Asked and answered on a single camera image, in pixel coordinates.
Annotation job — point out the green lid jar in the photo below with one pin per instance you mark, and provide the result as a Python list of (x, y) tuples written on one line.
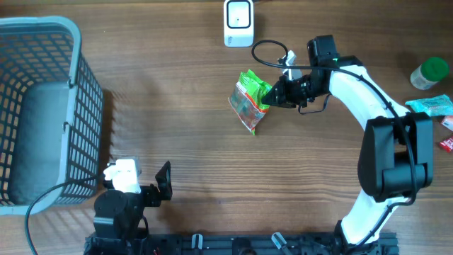
[(429, 73)]

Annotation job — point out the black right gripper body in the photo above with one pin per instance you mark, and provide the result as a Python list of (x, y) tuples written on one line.
[(303, 88)]

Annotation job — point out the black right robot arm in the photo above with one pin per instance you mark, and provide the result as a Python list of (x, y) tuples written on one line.
[(396, 155)]

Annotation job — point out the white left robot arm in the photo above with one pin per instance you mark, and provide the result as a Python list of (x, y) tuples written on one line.
[(120, 209)]

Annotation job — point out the grey plastic shopping basket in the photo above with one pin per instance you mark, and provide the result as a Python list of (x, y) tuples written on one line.
[(51, 116)]

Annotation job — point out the green gummy worms bag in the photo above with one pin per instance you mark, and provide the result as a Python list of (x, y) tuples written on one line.
[(246, 99)]

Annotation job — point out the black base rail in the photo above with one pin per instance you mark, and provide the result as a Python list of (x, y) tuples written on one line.
[(317, 243)]

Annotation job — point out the white barcode scanner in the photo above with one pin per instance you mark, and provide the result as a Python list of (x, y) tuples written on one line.
[(238, 23)]

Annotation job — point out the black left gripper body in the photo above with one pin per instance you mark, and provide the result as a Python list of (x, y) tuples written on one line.
[(148, 196)]

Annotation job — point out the red white small carton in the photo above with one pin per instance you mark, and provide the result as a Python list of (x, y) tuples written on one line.
[(447, 122)]

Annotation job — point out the red snack packet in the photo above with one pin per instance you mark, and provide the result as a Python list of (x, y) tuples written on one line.
[(447, 144)]

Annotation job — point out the light blue tissue pack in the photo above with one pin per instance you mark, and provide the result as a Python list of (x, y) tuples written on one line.
[(436, 106)]

